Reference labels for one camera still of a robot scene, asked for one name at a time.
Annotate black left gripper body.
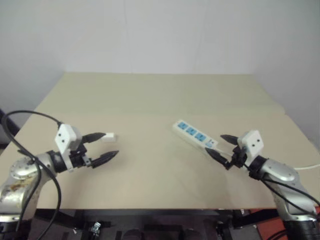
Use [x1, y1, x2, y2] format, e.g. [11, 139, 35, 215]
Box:
[68, 143, 93, 169]

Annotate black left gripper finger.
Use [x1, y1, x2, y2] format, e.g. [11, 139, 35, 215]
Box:
[90, 150, 120, 168]
[81, 132, 106, 145]

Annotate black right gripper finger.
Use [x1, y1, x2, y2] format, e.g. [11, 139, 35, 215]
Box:
[204, 147, 230, 168]
[220, 134, 239, 146]

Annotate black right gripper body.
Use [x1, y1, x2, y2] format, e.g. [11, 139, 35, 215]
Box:
[224, 146, 248, 171]

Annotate white plug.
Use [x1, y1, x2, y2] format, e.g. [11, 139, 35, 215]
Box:
[100, 132, 118, 143]

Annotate white power strip blue sockets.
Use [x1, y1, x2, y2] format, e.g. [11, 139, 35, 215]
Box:
[172, 119, 219, 149]

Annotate metal clamp under table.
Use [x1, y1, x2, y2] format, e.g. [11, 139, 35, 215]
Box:
[90, 220, 102, 235]

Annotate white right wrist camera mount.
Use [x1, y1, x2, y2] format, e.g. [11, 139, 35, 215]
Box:
[236, 129, 264, 168]

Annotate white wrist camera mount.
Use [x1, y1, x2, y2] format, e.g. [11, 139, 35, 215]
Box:
[54, 123, 83, 173]
[236, 129, 264, 168]

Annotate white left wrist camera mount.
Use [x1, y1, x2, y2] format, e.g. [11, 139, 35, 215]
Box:
[54, 123, 83, 173]

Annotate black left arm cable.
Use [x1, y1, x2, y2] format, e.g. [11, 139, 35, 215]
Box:
[0, 110, 63, 240]

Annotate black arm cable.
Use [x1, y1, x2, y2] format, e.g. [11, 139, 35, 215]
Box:
[0, 110, 63, 240]
[249, 163, 320, 240]

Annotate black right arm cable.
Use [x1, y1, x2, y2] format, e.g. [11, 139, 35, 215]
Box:
[249, 163, 320, 240]

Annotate black table frame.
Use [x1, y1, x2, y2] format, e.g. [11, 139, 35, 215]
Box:
[14, 207, 285, 240]

